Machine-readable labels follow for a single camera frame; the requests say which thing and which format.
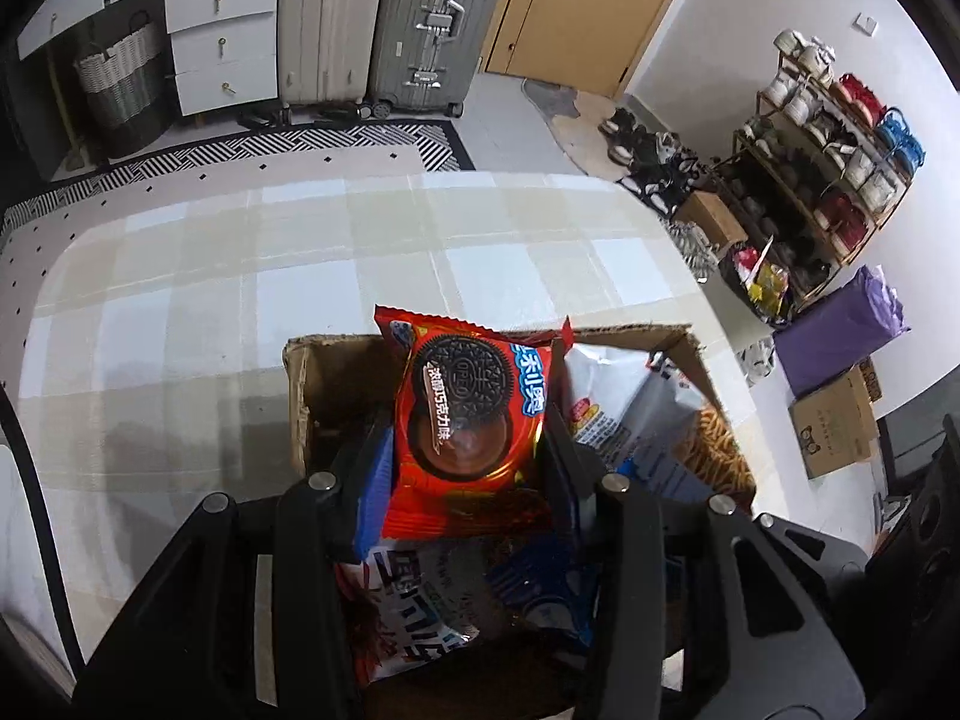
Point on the group of sneakers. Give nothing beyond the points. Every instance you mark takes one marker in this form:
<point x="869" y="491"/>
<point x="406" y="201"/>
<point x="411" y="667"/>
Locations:
<point x="660" y="165"/>

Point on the beige suitcase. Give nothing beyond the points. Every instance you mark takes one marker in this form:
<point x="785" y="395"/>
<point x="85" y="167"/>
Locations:
<point x="330" y="22"/>

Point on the printed cardboard box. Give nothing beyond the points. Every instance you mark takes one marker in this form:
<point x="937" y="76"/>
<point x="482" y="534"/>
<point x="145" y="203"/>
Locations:
<point x="836" y="427"/>

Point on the blue cookie packet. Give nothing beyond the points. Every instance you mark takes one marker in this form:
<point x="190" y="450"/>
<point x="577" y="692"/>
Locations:
<point x="536" y="585"/>

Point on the wooden door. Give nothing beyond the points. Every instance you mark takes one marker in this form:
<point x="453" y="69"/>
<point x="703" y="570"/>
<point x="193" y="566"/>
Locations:
<point x="577" y="7"/>

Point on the wooden shoe rack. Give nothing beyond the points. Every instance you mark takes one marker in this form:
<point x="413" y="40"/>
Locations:
<point x="825" y="172"/>

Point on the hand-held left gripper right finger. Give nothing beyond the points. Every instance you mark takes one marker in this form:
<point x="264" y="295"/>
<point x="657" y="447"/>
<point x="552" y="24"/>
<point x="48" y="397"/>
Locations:
<point x="570" y="495"/>

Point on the red cookie packet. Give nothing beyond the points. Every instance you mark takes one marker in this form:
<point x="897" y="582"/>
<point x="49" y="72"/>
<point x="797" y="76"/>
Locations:
<point x="465" y="420"/>

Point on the white noodle snack packet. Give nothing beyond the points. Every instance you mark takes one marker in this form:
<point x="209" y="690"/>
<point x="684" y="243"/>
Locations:
<point x="645" y="412"/>
<point x="409" y="615"/>

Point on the purple bag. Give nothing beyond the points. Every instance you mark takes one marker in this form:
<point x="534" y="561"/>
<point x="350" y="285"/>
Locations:
<point x="840" y="330"/>

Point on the grey suitcase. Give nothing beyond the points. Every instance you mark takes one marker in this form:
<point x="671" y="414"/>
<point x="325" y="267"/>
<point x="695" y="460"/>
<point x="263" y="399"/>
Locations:
<point x="435" y="22"/>

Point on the grey door mat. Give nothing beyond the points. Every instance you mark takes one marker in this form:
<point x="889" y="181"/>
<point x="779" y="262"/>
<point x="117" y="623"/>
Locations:
<point x="585" y="127"/>

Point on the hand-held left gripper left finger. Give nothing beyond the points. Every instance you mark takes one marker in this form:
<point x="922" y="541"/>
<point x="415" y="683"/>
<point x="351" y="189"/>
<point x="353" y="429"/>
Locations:
<point x="373" y="499"/>

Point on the woven laundry basket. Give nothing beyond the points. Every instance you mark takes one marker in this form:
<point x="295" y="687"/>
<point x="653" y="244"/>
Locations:
<point x="124" y="90"/>

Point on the black speaker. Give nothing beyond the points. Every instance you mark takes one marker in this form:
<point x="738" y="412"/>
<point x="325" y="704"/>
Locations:
<point x="926" y="510"/>

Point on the small cardboard box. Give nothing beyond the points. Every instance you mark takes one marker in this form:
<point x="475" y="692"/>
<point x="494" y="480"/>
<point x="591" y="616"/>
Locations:
<point x="712" y="219"/>

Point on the wall switch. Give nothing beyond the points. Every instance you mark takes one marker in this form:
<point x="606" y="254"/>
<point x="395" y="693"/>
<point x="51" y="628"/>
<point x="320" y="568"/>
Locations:
<point x="866" y="25"/>

